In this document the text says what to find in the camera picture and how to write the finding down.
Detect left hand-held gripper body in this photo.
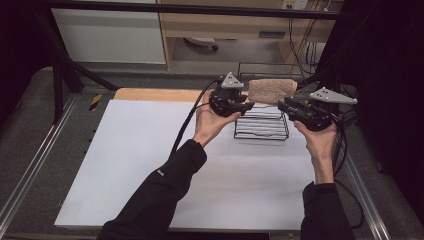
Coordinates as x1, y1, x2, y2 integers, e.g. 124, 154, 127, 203
209, 72, 248, 118

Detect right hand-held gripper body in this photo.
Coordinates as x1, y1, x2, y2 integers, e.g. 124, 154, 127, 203
292, 87, 359, 132

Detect beige towel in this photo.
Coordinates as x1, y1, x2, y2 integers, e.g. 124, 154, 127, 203
247, 78, 299, 106

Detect black wire rack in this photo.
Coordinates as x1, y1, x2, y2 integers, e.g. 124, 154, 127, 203
232, 62, 303, 142

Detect person's right hand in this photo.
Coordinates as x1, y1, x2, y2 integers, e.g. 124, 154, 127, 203
293, 119, 338, 162

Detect person's left hand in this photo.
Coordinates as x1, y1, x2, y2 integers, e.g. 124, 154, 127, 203
192, 89, 242, 148

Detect office chair base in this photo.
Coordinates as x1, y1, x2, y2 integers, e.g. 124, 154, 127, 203
182, 36, 220, 53

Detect wooden table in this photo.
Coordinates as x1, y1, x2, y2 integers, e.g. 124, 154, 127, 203
113, 87, 250, 103

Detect light wooden desk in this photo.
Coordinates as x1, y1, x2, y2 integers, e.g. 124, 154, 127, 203
156, 0, 345, 72

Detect white power outlet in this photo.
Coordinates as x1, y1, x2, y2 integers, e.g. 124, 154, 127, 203
280, 0, 310, 11

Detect white foam mat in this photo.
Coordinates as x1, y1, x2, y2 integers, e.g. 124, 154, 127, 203
54, 99, 317, 233

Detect yellow black striped tape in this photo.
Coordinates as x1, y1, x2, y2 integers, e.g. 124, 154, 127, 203
88, 93, 104, 113

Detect white cabinet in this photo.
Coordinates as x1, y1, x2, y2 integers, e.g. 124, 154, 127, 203
51, 0, 167, 65

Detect black floor cables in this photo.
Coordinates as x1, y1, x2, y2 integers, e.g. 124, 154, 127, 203
333, 84, 360, 134

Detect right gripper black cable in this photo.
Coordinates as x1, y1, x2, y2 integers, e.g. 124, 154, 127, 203
331, 114, 366, 230

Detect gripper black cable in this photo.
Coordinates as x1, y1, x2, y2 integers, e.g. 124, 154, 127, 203
168, 78, 224, 160
331, 114, 366, 230

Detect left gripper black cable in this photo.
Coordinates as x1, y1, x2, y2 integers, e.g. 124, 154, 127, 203
168, 78, 224, 160

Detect hanging cable bundle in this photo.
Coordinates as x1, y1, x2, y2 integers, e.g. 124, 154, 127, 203
287, 13, 319, 75

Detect black metal frame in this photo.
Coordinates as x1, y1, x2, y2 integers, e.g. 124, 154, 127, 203
31, 0, 359, 127

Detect aluminium rail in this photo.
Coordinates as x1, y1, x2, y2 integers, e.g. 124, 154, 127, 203
0, 94, 80, 231
339, 146, 392, 240

